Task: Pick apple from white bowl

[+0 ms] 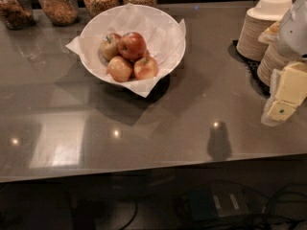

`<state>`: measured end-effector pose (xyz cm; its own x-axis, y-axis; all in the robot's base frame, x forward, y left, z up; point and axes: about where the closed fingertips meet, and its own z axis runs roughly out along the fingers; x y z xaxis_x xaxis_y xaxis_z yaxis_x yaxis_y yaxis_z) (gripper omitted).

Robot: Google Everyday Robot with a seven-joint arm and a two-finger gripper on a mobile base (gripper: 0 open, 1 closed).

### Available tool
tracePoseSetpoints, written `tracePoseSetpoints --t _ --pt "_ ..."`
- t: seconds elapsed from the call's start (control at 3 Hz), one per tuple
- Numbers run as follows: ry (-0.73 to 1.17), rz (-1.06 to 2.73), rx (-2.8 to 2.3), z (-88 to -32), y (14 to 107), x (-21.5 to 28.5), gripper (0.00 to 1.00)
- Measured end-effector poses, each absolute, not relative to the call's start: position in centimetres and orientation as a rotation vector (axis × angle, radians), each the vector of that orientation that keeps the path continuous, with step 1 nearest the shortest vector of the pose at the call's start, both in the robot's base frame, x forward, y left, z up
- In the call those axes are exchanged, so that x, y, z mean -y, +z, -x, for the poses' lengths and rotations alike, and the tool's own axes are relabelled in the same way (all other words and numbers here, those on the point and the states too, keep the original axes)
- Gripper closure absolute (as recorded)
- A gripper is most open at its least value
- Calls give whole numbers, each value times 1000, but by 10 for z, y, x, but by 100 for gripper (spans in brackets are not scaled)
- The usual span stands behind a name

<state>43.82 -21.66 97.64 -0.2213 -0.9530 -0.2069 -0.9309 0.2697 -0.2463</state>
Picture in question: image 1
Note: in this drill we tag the white paper liner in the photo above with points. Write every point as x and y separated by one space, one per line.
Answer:
140 19

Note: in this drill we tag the front stack paper bowls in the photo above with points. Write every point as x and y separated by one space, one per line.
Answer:
270 61

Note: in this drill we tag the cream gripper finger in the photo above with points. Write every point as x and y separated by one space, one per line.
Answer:
270 34
288 91

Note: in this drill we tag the back stack paper bowls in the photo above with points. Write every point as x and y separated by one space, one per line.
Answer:
257 20

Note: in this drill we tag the red top apple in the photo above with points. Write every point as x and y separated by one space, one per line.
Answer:
132 46

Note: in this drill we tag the back left apple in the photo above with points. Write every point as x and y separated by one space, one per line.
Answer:
109 46

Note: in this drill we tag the white bowl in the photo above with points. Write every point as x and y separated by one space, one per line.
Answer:
96 26

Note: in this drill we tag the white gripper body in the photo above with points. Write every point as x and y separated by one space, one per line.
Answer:
294 33

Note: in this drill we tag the front right apple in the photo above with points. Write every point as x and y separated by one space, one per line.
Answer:
145 68

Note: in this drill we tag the black rubber mat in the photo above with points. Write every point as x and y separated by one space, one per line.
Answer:
252 67

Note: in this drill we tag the front left apple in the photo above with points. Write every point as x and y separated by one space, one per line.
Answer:
120 69

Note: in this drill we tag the dark box under table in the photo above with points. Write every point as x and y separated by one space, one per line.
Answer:
217 202

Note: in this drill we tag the stack paper bowls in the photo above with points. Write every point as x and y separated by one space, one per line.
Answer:
270 61
257 20

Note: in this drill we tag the far left glass jar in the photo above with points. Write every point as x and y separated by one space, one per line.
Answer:
16 14

